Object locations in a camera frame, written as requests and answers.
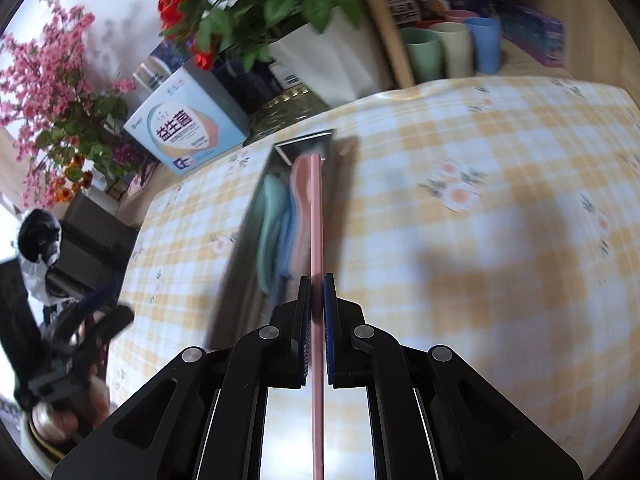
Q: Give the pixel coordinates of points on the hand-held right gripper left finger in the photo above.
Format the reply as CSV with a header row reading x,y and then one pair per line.
x,y
305,330

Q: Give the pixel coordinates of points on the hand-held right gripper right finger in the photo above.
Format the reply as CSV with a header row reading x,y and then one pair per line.
x,y
329,330

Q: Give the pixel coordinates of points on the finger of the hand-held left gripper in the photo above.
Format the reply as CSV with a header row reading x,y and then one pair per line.
x,y
77,315
107,327

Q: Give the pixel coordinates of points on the metal utensil tray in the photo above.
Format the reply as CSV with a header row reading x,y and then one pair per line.
x,y
240,300

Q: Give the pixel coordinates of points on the blue spoon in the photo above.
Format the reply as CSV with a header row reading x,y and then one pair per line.
x,y
289,240

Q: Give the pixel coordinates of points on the pink chopstick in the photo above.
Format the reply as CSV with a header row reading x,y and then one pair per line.
x,y
316,220

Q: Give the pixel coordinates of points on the teal spoon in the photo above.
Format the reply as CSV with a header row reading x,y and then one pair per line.
x,y
272,220

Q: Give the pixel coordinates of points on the pink spoon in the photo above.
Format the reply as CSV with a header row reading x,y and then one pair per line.
x,y
301,185

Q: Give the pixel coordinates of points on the person's left hand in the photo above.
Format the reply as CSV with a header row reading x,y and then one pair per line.
x,y
65,417

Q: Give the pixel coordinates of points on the black chair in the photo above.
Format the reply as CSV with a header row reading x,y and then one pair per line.
x,y
95,245

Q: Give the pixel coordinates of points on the white black jacket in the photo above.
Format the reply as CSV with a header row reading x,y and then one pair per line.
x,y
37,232

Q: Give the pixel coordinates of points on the yellow checkered floral tablecloth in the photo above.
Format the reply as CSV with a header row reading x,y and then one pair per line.
x,y
475,285

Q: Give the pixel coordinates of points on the light blue product box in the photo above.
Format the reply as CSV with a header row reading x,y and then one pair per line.
x,y
185,130

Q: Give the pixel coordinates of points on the gold embossed tray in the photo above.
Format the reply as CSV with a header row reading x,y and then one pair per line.
x,y
285,110

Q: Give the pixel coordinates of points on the pink blossom bouquet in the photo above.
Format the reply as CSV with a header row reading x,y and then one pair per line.
x,y
45,75

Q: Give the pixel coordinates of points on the tall dark blue box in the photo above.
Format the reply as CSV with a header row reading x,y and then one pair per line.
x,y
250,90

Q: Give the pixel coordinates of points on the metal tumbler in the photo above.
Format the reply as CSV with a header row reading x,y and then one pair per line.
x,y
150,74

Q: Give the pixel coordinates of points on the white faceted flower pot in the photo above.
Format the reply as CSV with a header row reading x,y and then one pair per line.
x,y
340,60

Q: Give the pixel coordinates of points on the dark blue patterned box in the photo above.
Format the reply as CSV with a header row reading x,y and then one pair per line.
x,y
170,55

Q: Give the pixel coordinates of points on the wooden shelf unit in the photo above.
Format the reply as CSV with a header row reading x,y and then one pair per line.
x,y
395,60

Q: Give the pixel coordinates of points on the green cup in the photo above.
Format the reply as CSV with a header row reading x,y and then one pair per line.
x,y
422,55

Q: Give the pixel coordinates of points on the beige cup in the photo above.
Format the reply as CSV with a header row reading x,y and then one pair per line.
x,y
455,50

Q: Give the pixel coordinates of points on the red cup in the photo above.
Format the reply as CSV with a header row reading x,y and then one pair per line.
x,y
429,24

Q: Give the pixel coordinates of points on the blue cup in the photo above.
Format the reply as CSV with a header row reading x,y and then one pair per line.
x,y
484,45

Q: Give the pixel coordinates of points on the red rose plant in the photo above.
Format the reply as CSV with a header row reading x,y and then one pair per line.
x,y
240,10

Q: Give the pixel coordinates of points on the pink cup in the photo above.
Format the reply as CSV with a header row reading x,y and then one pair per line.
x,y
462,15

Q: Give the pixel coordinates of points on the purple box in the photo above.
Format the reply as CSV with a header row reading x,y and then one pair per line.
x,y
535,35

